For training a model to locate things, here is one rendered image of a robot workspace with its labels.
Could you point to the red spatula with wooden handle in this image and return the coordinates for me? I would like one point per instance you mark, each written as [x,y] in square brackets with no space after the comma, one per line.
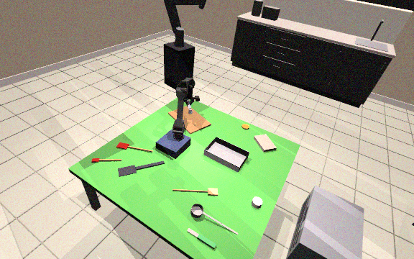
[125,146]

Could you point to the short white cylinder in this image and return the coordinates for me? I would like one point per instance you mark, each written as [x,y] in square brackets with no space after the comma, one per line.
[256,202]

